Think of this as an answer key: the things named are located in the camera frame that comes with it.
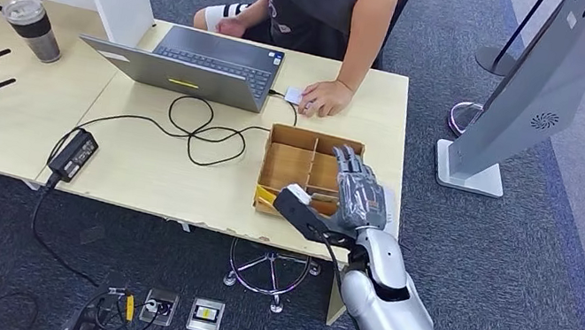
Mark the white card reader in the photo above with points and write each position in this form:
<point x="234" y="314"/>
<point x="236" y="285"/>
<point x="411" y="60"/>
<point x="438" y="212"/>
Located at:
<point x="396" y="208"/>

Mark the chrome stool base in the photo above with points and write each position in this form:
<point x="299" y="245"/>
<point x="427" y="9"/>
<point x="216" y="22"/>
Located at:
<point x="272" y="258"/>

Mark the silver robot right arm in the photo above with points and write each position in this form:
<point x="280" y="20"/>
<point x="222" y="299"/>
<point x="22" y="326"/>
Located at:
<point x="396" y="324"/>

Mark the white ID card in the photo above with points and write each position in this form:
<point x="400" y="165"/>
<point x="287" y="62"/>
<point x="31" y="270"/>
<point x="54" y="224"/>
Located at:
<point x="293" y="95"/>

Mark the grey kiosk stand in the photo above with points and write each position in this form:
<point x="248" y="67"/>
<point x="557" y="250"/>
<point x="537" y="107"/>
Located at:
<point x="544" y="81"/>

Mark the yellow tape on box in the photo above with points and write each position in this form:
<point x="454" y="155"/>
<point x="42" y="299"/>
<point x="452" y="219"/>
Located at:
<point x="263" y="197"/>

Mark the open floor socket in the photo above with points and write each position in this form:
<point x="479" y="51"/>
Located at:
<point x="159" y="308"/>

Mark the closed floor socket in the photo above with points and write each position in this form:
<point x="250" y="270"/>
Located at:
<point x="205" y="317"/>

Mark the black power adapter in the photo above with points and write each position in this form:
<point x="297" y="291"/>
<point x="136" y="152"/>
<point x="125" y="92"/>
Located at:
<point x="73" y="155"/>

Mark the person's right hand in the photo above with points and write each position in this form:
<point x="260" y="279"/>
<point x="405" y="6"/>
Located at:
<point x="231" y="27"/>

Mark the person's right forearm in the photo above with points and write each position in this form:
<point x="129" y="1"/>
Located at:
<point x="253" y="8"/>

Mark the black stanchion post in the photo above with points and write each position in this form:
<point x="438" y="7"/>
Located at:
<point x="494" y="62"/>

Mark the black floor device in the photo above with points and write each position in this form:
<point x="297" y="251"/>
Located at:
<point x="82" y="327"/>

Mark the patterned room key card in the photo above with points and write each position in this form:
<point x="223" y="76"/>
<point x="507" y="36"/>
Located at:
<point x="323" y="197"/>

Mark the grey laptop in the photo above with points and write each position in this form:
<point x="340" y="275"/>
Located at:
<point x="196" y="82"/>

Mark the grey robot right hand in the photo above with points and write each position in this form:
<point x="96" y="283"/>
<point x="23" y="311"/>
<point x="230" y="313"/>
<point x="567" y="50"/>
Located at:
<point x="364" y="199"/>

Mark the person's left hand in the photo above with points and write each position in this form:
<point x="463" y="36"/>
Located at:
<point x="327" y="98"/>

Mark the person's left forearm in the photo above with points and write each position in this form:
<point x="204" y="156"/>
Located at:
<point x="361" y="56"/>

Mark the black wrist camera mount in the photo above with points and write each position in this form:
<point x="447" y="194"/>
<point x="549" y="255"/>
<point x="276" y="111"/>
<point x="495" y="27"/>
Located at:
<point x="307" y="219"/>

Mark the wooden compartment box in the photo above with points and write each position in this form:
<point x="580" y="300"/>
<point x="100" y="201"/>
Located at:
<point x="286" y="165"/>

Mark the grey tumbler with lid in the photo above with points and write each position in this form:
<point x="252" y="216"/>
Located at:
<point x="34" y="32"/>

